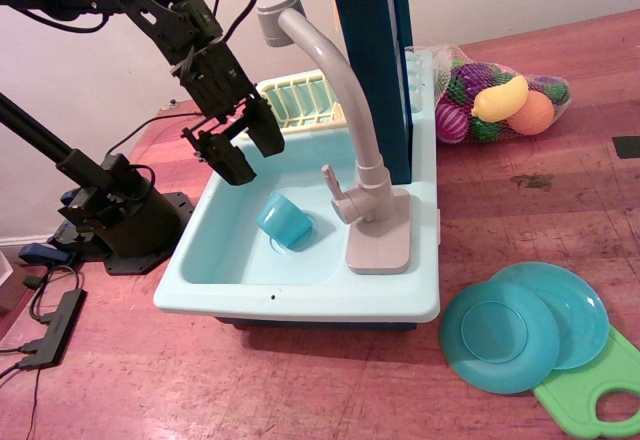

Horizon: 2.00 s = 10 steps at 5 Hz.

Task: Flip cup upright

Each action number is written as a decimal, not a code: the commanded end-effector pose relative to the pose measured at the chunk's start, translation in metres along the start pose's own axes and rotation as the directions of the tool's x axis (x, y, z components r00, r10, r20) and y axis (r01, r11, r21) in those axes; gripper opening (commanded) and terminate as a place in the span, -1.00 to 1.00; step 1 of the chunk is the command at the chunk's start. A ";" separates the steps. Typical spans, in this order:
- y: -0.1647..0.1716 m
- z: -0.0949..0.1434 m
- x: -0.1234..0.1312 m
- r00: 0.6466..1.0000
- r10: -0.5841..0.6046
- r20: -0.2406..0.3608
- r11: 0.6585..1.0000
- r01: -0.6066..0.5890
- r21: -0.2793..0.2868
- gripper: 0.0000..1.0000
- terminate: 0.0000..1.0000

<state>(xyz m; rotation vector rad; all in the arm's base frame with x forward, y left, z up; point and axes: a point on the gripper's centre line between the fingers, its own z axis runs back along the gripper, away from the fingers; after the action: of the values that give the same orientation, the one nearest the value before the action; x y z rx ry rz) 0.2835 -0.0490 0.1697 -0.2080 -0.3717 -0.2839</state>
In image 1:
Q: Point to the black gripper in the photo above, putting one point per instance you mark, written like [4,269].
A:
[218,85]

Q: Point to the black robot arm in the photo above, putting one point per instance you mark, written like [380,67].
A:
[192,41]

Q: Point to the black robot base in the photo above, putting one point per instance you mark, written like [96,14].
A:
[116,215]

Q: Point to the teal plastic cup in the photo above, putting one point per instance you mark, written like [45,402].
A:
[285,223]

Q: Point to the yellow dish rack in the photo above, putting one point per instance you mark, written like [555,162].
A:
[303,103]

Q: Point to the light blue toy sink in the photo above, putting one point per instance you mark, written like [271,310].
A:
[227,267]

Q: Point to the dark blue water tank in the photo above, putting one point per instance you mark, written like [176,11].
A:
[376,34]

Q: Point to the mesh bag of toy fruit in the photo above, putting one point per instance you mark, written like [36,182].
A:
[445,74]

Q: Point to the blue clamp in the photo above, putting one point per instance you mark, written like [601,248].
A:
[38,254]

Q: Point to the yellow toy lemon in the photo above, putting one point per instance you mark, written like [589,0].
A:
[497,103]

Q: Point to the black usb hub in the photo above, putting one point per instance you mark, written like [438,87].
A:
[49,350]

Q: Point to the orange toy fruit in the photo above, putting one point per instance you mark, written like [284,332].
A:
[535,116]

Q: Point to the front teal plate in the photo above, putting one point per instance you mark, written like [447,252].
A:
[500,337]

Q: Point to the teal plate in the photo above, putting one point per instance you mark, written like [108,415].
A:
[500,337]
[578,310]

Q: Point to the rear teal plate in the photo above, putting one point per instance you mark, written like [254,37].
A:
[578,310]

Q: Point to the green cutting board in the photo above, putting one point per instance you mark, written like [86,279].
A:
[571,396]

